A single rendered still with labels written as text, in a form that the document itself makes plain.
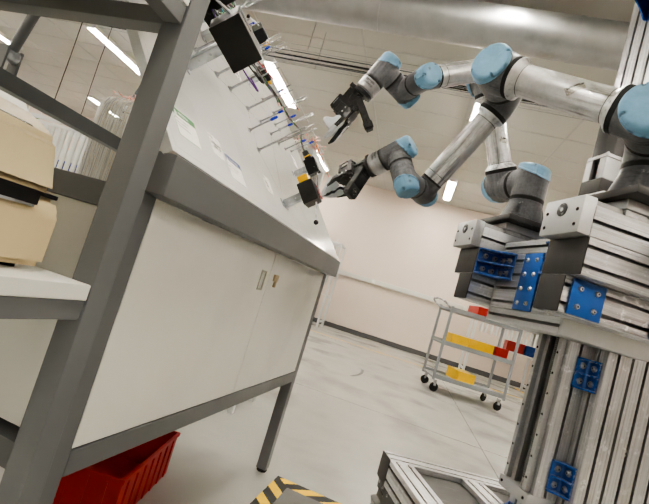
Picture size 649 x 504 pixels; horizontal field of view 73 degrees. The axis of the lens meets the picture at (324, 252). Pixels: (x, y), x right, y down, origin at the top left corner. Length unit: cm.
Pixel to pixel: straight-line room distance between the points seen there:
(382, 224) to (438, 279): 171
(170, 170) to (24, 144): 19
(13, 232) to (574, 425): 139
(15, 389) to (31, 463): 17
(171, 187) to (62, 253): 20
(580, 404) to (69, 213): 134
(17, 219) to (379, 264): 931
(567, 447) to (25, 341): 133
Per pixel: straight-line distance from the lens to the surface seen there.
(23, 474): 69
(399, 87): 161
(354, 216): 995
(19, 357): 81
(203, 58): 96
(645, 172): 131
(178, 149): 72
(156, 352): 87
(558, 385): 145
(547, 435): 146
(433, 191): 149
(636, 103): 122
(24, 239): 59
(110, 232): 61
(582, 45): 394
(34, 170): 61
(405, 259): 972
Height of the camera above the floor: 74
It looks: 5 degrees up
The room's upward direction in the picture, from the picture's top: 17 degrees clockwise
